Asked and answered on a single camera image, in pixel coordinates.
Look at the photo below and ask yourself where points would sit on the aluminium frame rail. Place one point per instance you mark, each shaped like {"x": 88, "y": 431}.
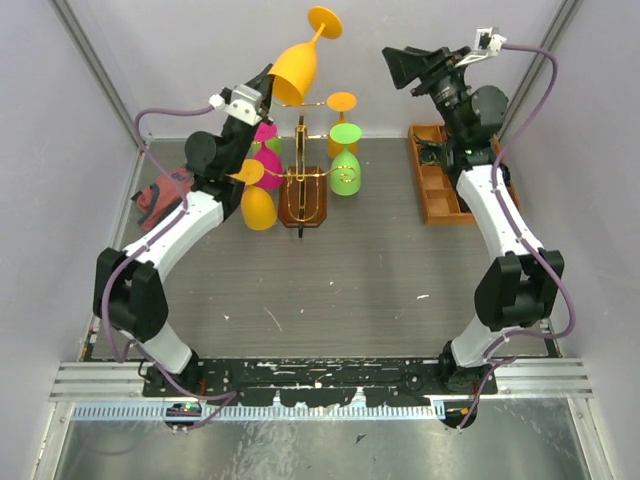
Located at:
{"x": 528, "y": 378}

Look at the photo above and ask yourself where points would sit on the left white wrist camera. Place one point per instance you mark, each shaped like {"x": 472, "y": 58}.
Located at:
{"x": 242, "y": 103}

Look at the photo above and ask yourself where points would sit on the black crumpled item left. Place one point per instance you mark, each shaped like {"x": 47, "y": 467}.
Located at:
{"x": 431, "y": 153}

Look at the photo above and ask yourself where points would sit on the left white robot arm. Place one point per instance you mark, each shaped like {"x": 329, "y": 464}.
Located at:
{"x": 129, "y": 294}

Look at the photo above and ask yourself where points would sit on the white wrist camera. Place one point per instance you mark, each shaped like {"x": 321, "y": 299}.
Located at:
{"x": 488, "y": 44}
{"x": 242, "y": 103}

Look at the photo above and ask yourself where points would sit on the gold wire wine glass rack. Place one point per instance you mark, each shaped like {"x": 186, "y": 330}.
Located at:
{"x": 303, "y": 195}

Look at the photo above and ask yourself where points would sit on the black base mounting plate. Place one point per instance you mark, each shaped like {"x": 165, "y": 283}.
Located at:
{"x": 323, "y": 382}

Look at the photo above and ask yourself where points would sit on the red printed cloth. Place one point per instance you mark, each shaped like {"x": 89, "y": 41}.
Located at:
{"x": 161, "y": 197}

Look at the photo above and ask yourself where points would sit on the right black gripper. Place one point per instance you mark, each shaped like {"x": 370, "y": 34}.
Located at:
{"x": 408, "y": 64}

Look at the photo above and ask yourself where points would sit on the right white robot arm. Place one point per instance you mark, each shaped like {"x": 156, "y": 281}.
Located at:
{"x": 519, "y": 287}

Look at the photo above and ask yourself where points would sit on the orange compartment tray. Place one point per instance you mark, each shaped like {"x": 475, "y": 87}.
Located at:
{"x": 440, "y": 204}

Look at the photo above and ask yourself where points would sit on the green wine glass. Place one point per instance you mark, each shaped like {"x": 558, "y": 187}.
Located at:
{"x": 273, "y": 144}
{"x": 345, "y": 171}

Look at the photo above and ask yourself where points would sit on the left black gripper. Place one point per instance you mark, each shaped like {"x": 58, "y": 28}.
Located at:
{"x": 263, "y": 84}

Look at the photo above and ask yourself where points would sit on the slotted grey cable duct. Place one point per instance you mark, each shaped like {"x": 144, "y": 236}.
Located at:
{"x": 166, "y": 411}

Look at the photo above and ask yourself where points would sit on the pink plastic wine glass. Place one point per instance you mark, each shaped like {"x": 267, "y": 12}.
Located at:
{"x": 269, "y": 159}

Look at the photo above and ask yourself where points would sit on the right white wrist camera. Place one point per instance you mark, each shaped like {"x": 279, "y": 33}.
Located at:
{"x": 488, "y": 44}

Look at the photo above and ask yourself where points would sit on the orange wine glass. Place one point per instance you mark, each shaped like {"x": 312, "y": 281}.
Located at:
{"x": 341, "y": 103}
{"x": 294, "y": 71}

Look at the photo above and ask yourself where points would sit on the yellow plastic wine glass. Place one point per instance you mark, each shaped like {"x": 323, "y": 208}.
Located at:
{"x": 257, "y": 206}

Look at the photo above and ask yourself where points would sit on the orange wine glass front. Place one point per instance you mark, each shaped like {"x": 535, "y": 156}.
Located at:
{"x": 294, "y": 71}

